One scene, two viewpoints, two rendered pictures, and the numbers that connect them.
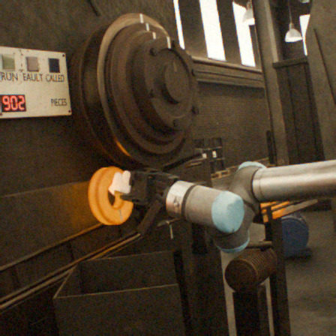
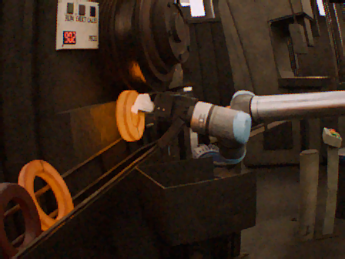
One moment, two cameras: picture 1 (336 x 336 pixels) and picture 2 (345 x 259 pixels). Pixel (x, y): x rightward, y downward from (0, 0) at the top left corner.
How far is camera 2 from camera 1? 0.41 m
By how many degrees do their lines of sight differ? 15
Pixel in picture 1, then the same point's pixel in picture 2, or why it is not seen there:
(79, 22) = not seen: outside the picture
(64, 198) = (97, 116)
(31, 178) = (72, 99)
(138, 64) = (158, 11)
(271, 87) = not seen: hidden behind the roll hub
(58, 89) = (92, 28)
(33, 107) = (78, 41)
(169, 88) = (177, 31)
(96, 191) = (124, 110)
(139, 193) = (163, 111)
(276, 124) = not seen: hidden behind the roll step
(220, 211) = (239, 126)
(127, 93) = (150, 31)
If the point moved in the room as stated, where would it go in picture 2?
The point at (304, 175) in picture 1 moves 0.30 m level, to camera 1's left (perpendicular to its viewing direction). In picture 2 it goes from (292, 102) to (207, 109)
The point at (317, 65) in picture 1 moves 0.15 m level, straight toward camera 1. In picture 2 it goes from (229, 25) to (230, 24)
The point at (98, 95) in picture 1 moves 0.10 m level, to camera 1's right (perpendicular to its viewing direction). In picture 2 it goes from (130, 32) to (161, 29)
